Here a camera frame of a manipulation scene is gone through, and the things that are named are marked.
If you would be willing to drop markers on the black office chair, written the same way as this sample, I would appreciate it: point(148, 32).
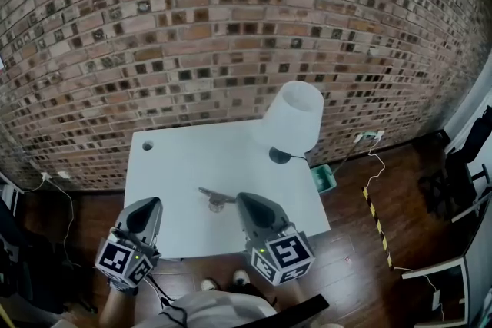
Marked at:
point(34, 272)
point(457, 173)

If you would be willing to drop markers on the black chair armrest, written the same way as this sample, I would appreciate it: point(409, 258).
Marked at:
point(296, 309)

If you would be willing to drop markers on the white shelf unit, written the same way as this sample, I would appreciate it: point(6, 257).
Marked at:
point(9, 192)

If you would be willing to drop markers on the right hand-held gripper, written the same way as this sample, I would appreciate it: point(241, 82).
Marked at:
point(265, 230)

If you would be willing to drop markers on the person's black trousers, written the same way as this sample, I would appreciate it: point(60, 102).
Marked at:
point(257, 290)

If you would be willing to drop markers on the white wall power adapter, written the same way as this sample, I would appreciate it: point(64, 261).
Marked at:
point(369, 136)

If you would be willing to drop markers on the white table lamp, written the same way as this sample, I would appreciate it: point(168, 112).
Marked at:
point(292, 119)

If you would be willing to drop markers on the white side table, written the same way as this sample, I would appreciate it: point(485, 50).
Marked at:
point(434, 269)

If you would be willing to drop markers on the person's left white shoe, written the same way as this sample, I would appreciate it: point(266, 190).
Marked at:
point(209, 284)

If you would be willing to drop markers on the person's white shoe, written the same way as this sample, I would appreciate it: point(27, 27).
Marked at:
point(241, 277)
point(209, 284)

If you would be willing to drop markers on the white wall plug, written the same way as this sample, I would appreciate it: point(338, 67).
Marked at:
point(63, 174)
point(45, 176)

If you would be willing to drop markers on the person's right white shoe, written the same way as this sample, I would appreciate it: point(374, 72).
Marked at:
point(241, 277)

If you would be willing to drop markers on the yellow black striped tape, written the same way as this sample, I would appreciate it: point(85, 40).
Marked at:
point(378, 226)

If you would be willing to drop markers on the person's grey shirt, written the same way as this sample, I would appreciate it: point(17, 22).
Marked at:
point(215, 309)

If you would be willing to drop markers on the person's right forearm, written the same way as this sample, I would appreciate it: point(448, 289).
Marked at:
point(292, 293)

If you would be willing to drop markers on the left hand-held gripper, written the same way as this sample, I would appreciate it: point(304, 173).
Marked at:
point(144, 234)

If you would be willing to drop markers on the person's left forearm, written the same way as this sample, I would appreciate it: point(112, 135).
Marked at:
point(115, 311)

